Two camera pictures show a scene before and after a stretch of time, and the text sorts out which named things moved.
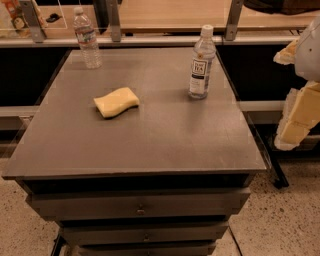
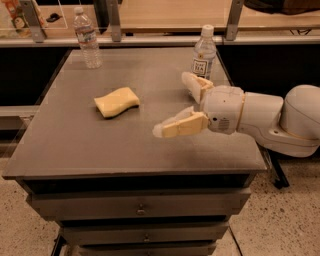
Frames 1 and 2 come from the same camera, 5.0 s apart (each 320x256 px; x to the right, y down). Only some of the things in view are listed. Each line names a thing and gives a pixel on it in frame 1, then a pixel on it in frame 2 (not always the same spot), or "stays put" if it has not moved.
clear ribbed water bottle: [86, 37] stays put
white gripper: [309, 55] → [222, 108]
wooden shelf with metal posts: [155, 23] stays put
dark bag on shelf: [283, 7] stays put
